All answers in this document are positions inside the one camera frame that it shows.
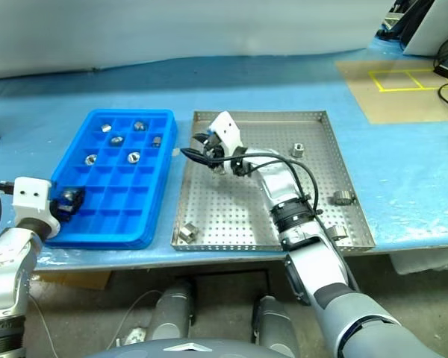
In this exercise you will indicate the clear plastic film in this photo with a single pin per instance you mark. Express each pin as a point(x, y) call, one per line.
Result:
point(425, 263)

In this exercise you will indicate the grey left robot leg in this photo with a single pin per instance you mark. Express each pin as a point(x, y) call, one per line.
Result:
point(173, 309)

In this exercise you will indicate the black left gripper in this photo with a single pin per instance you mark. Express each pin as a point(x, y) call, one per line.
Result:
point(63, 212)

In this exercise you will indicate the metal nut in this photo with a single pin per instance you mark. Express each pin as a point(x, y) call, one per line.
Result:
point(298, 150)
point(187, 231)

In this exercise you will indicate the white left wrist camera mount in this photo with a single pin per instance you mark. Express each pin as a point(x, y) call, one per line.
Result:
point(30, 194)

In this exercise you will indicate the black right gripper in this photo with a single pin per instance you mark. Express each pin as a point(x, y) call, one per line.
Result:
point(214, 148)

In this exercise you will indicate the brown cardboard piece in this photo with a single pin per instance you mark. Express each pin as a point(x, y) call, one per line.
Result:
point(78, 279)

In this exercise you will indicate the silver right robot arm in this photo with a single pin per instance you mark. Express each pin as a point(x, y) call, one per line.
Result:
point(313, 261)

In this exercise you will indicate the white speckled foot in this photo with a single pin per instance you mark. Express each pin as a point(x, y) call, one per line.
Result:
point(134, 336)

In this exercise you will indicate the blue foam table sheet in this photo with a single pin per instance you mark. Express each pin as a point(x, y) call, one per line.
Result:
point(283, 85)

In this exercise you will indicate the perforated steel tray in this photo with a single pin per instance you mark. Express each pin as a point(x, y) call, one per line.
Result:
point(224, 220)

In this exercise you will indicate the grey robot leg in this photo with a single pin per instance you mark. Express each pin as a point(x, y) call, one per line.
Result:
point(173, 309)
point(272, 324)

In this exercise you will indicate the grey robot torso shell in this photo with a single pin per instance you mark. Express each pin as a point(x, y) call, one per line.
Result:
point(194, 350)

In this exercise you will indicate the brown cardboard mat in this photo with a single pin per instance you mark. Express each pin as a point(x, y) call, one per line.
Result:
point(395, 106)

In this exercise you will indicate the grey right robot leg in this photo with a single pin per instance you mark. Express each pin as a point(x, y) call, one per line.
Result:
point(272, 324)

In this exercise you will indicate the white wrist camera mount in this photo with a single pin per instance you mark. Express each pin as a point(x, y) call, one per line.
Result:
point(30, 194)
point(226, 128)

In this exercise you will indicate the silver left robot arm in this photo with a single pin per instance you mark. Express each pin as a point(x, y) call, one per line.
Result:
point(3, 268)

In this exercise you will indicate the blue plastic compartment tray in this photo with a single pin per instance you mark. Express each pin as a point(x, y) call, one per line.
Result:
point(108, 209)

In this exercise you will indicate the black equipment stand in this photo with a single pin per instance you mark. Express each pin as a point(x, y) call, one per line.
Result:
point(414, 15)

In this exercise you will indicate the white board panel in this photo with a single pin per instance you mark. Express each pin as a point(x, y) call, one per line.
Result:
point(429, 30)

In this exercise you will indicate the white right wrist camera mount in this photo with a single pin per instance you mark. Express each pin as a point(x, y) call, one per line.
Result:
point(226, 128)

